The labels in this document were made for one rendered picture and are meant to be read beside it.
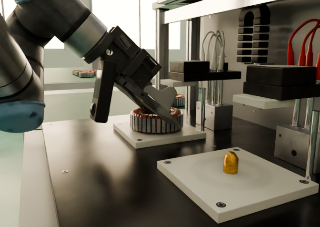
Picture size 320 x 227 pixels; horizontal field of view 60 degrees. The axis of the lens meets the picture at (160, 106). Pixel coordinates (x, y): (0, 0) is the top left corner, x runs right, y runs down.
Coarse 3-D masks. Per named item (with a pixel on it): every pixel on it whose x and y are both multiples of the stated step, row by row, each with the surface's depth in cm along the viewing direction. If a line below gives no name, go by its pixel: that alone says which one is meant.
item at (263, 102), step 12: (252, 72) 38; (264, 72) 36; (276, 72) 35; (288, 72) 34; (300, 72) 35; (312, 72) 36; (252, 84) 38; (264, 84) 36; (276, 84) 35; (288, 84) 35; (300, 84) 36; (312, 84) 36; (240, 96) 38; (252, 96) 37; (264, 96) 37; (276, 96) 35; (288, 96) 34; (300, 96) 35; (312, 96) 36; (264, 108) 34; (312, 108) 41
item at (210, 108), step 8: (200, 104) 65; (208, 104) 62; (216, 104) 62; (224, 104) 62; (200, 112) 65; (208, 112) 62; (216, 112) 60; (224, 112) 61; (232, 112) 62; (200, 120) 65; (208, 120) 62; (216, 120) 60; (224, 120) 61; (216, 128) 61; (224, 128) 62
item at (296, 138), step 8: (280, 128) 44; (288, 128) 43; (296, 128) 43; (304, 128) 42; (280, 136) 44; (288, 136) 43; (296, 136) 42; (304, 136) 40; (280, 144) 44; (288, 144) 43; (296, 144) 42; (304, 144) 40; (280, 152) 44; (288, 152) 43; (296, 152) 42; (304, 152) 40; (288, 160) 43; (296, 160) 42; (304, 160) 41; (304, 168) 41
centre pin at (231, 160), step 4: (228, 152) 37; (232, 152) 37; (224, 156) 37; (228, 156) 36; (232, 156) 36; (236, 156) 36; (224, 160) 37; (228, 160) 36; (232, 160) 36; (236, 160) 36; (224, 164) 37; (228, 164) 36; (232, 164) 36; (236, 164) 36; (224, 168) 37; (228, 168) 36; (232, 168) 36; (236, 168) 36; (224, 172) 37; (228, 172) 36; (232, 172) 36; (236, 172) 37
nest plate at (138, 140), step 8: (120, 128) 58; (128, 128) 58; (184, 128) 58; (192, 128) 58; (128, 136) 53; (136, 136) 53; (144, 136) 53; (152, 136) 53; (160, 136) 53; (168, 136) 53; (176, 136) 53; (184, 136) 53; (192, 136) 54; (200, 136) 55; (136, 144) 49; (144, 144) 50; (152, 144) 51; (160, 144) 51
